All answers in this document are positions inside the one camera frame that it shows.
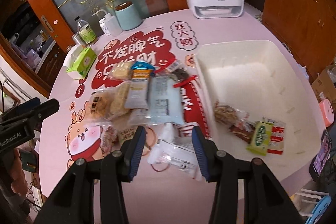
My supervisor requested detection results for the beige cracker packet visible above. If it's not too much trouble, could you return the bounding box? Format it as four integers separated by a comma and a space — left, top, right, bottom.
116, 123, 137, 146

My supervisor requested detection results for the white clear plastic packet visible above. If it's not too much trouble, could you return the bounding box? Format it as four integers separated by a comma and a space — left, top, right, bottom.
147, 123, 202, 181

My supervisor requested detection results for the dried fruit mix packet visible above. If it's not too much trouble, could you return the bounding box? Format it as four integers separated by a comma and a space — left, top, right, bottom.
213, 101, 249, 128

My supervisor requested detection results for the brown chocolate snack packet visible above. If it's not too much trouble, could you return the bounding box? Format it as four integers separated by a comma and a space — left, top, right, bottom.
229, 122, 255, 144

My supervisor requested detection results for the orange pastry tray packet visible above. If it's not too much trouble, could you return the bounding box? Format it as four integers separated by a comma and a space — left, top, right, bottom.
85, 89, 114, 122

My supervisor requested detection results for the green snack packet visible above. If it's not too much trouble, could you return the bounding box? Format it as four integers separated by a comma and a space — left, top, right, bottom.
246, 122, 273, 156

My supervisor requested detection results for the white orange oat bar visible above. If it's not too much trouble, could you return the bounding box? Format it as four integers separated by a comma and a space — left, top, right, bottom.
125, 69, 152, 109

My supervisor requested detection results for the large light blue bag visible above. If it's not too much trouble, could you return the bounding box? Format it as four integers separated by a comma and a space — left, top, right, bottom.
128, 76, 185, 126

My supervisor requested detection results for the pale puffed snack packet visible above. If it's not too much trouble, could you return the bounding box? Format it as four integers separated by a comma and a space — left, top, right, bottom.
107, 81, 130, 121

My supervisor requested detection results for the red cookies packet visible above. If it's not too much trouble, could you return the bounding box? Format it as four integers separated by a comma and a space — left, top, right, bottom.
262, 117, 286, 155

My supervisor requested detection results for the pale biscuit packet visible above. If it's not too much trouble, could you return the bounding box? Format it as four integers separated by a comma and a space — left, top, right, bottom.
108, 61, 134, 81

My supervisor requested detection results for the dark plum red packet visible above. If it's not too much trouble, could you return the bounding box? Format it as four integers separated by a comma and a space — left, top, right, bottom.
157, 59, 197, 88

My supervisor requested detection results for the blue foil snack packet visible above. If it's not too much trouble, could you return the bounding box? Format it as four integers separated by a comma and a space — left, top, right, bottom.
131, 61, 155, 71

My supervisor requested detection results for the person's left hand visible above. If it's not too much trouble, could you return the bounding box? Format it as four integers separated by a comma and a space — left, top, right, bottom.
9, 148, 28, 197

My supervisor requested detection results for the green tissue box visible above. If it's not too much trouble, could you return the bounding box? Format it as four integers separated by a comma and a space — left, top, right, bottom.
62, 44, 97, 80

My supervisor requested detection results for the white plastic storage bin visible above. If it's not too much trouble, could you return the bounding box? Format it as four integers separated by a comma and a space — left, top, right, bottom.
196, 40, 325, 180

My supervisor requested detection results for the small metal tin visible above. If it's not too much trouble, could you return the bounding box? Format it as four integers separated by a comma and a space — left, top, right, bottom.
72, 32, 86, 47

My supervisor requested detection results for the pink printed tablecloth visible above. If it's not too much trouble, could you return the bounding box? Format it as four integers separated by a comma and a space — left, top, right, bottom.
38, 3, 313, 224

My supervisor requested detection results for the clear bottle green label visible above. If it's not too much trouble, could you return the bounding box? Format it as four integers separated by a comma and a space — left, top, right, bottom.
75, 16, 97, 44

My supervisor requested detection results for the small white pill bottle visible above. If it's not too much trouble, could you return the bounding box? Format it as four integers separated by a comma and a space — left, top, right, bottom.
98, 19, 110, 36

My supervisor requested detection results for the white squeeze bottle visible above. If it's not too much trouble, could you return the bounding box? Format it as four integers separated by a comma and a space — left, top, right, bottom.
94, 9, 122, 37

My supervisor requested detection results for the teal cylindrical canister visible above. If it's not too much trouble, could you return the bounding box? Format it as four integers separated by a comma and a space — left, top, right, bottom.
114, 1, 142, 31

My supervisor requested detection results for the pink plastic stool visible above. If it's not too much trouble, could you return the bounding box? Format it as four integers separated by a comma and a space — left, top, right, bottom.
319, 98, 334, 127

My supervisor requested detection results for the cardboard box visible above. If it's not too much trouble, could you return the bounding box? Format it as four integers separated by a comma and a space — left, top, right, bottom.
311, 64, 335, 104

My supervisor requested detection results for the wooden cabinet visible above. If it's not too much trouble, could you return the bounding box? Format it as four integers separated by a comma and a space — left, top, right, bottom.
262, 0, 335, 81

